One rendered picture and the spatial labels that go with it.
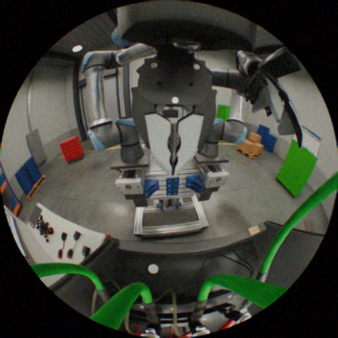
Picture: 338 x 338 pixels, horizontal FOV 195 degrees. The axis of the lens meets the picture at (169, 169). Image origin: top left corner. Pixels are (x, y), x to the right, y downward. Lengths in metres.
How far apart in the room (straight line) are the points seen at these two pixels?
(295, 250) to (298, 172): 2.96
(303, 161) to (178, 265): 3.29
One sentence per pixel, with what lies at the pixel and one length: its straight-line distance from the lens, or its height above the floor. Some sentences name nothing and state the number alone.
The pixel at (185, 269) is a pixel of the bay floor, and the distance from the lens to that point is 0.49.
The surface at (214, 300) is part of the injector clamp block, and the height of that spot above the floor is 0.98.
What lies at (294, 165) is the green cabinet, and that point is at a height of 0.72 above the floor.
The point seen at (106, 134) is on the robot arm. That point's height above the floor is 1.22.
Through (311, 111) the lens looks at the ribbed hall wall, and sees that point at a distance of 6.88.
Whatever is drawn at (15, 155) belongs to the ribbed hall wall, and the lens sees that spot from 6.51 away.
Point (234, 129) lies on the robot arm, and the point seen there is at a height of 1.24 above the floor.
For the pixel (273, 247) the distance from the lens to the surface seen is 0.16.
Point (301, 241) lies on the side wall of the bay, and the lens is 0.50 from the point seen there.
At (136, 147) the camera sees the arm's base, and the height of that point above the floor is 1.11.
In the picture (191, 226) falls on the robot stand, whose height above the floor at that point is 0.23.
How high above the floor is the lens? 1.31
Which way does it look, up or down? 35 degrees down
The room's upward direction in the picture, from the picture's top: straight up
